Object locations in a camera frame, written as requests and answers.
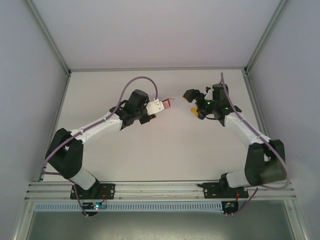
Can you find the pink paper box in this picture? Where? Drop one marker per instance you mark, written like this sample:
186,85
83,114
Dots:
167,103

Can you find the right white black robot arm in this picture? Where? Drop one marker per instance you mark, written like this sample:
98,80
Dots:
242,130

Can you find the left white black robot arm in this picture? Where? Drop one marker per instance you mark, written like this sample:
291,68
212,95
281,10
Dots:
100,127

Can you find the grey metal panel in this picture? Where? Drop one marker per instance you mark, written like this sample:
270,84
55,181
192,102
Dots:
160,227

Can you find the aluminium table side rail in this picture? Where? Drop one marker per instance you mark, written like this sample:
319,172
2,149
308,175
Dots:
253,100
60,100

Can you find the aluminium frame crossbar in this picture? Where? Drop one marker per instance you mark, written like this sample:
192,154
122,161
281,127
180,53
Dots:
157,69

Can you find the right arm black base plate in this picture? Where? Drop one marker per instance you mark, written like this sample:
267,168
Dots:
212,191

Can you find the aluminium frame post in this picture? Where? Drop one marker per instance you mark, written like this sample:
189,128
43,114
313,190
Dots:
50,36
267,35

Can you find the aluminium mounting rail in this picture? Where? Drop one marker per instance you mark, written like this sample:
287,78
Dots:
157,191

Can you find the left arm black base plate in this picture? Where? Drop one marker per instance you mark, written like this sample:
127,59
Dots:
106,191

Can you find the aluminium frame leg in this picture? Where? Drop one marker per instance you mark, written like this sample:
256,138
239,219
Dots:
24,220
300,222

